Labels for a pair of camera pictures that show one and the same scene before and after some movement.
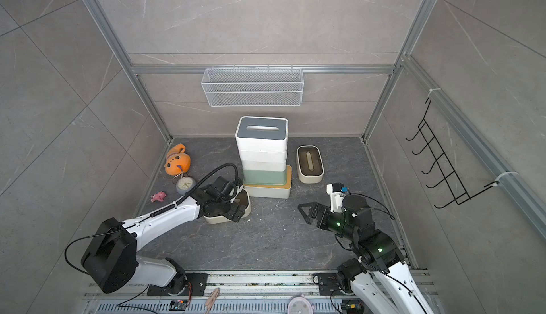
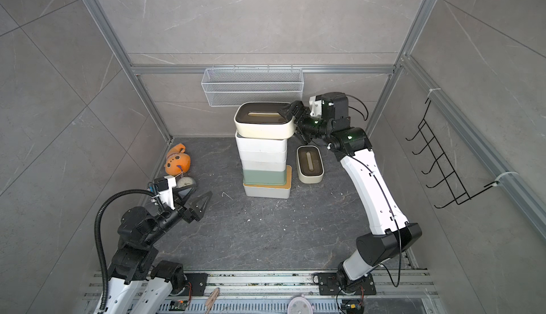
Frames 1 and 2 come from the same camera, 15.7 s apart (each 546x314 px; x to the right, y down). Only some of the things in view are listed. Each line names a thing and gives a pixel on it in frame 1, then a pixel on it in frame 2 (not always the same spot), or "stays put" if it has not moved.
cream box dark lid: (243, 197) to (264, 120)
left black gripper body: (230, 209) to (167, 221)
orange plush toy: (177, 161) stays put
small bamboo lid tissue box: (264, 165) stays put
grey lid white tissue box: (262, 140) stays put
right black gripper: (324, 214) to (298, 110)
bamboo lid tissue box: (255, 155) stays put
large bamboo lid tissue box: (271, 191) stays put
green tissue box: (264, 177) stays put
